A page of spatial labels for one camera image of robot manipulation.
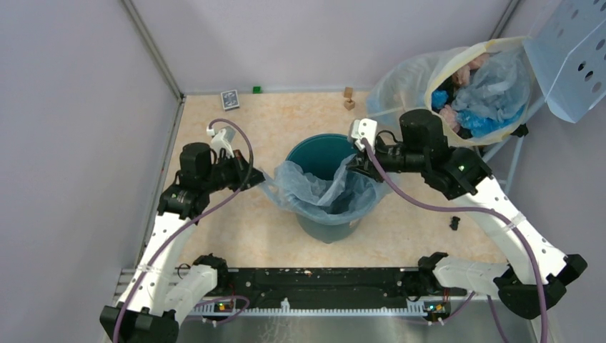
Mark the light blue trash bag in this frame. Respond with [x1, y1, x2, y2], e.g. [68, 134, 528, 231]
[259, 154, 392, 225]

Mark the white cable comb strip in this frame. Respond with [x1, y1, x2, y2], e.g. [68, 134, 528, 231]
[187, 299, 427, 320]

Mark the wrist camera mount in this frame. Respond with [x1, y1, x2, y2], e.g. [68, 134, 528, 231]
[347, 119, 378, 151]
[207, 126, 236, 158]

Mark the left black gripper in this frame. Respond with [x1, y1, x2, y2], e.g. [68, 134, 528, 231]
[202, 149, 267, 193]

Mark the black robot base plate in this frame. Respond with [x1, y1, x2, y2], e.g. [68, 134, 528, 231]
[208, 267, 466, 309]

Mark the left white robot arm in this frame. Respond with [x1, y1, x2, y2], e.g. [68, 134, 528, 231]
[99, 142, 265, 342]

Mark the playing card deck box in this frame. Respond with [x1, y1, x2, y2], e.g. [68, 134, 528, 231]
[220, 89, 240, 111]

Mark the small black floor piece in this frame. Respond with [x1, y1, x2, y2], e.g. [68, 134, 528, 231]
[449, 216, 461, 231]

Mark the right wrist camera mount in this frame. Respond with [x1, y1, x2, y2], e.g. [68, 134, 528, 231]
[347, 119, 378, 151]

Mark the large translucent sack of bags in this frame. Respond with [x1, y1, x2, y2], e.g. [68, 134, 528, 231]
[366, 37, 535, 146]

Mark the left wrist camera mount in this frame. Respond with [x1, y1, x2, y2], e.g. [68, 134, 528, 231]
[207, 126, 236, 158]

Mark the small wooden block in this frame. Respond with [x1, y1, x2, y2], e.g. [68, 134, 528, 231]
[343, 87, 356, 111]

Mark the perforated white metal panel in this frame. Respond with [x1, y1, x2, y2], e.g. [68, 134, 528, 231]
[524, 0, 605, 123]

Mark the teal plastic trash bin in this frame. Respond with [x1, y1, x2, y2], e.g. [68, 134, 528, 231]
[284, 134, 385, 244]

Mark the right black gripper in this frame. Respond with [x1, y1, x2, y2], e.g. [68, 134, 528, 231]
[345, 136, 426, 183]

